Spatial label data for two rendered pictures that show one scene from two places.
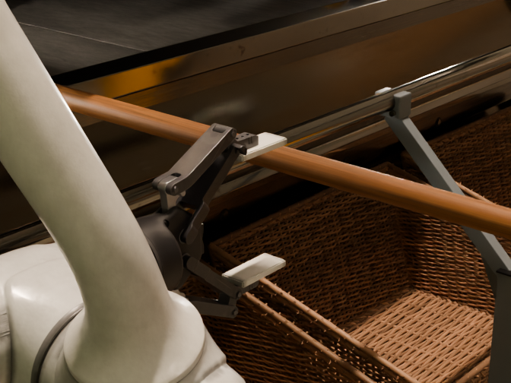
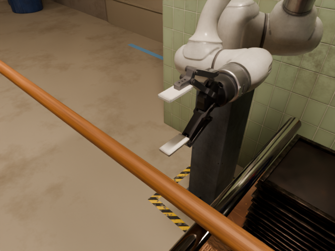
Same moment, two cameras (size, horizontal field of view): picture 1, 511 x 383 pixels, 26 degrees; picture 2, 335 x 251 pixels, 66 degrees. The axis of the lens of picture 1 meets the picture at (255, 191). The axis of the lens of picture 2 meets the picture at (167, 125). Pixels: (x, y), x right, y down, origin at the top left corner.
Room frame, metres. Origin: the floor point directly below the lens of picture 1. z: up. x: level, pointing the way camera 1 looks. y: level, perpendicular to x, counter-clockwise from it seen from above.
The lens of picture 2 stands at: (1.47, 0.00, 1.51)
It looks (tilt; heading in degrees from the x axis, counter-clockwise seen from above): 39 degrees down; 182
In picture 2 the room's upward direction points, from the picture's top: straight up
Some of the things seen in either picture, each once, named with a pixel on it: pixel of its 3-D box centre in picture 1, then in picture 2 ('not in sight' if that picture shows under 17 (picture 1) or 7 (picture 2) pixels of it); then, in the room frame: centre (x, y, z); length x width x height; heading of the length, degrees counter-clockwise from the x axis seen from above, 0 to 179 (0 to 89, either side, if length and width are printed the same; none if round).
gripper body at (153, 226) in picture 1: (162, 251); (212, 94); (0.94, 0.09, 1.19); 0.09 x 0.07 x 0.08; 140
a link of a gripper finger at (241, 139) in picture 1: (236, 135); (185, 77); (1.03, 0.02, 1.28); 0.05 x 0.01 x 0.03; 140
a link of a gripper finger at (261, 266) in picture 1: (254, 270); (174, 144); (1.05, 0.00, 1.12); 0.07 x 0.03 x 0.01; 140
